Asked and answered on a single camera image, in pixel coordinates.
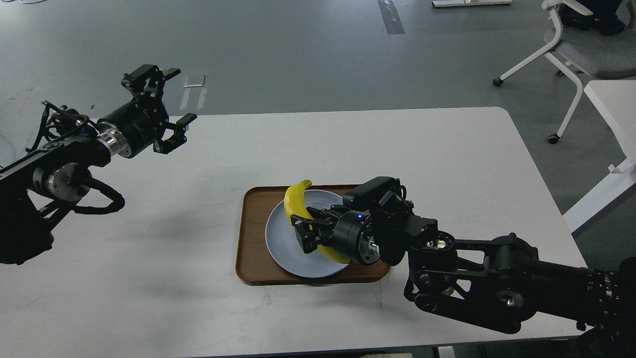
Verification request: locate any brown wooden tray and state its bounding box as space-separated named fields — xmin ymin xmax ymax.
xmin=236 ymin=186 xmax=391 ymax=286

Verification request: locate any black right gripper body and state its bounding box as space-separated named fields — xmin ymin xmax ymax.
xmin=332 ymin=211 xmax=380 ymax=266

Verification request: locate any white desk base bar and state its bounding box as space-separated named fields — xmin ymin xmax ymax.
xmin=431 ymin=0 xmax=513 ymax=8

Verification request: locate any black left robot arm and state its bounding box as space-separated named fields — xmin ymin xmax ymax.
xmin=0 ymin=64 xmax=197 ymax=265

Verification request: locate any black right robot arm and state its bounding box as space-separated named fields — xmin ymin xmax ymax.
xmin=283 ymin=177 xmax=635 ymax=357

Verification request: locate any white office chair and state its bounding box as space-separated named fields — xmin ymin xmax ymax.
xmin=492 ymin=0 xmax=636 ymax=144

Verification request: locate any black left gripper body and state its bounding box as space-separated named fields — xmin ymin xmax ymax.
xmin=97 ymin=96 xmax=168 ymax=158

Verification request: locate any white side table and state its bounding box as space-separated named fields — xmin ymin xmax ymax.
xmin=563 ymin=79 xmax=635 ymax=233

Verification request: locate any yellow banana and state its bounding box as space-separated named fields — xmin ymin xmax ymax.
xmin=283 ymin=179 xmax=351 ymax=264

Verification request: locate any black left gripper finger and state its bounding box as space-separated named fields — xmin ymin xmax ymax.
xmin=153 ymin=113 xmax=197 ymax=154
xmin=121 ymin=64 xmax=181 ymax=106

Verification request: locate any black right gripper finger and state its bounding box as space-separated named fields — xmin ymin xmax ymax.
xmin=294 ymin=223 xmax=338 ymax=255
xmin=291 ymin=207 xmax=348 ymax=230

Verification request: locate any grey floor tape strip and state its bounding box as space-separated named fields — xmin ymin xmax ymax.
xmin=377 ymin=0 xmax=406 ymax=35

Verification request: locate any light blue round plate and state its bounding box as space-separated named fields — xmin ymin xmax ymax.
xmin=264 ymin=201 xmax=349 ymax=278

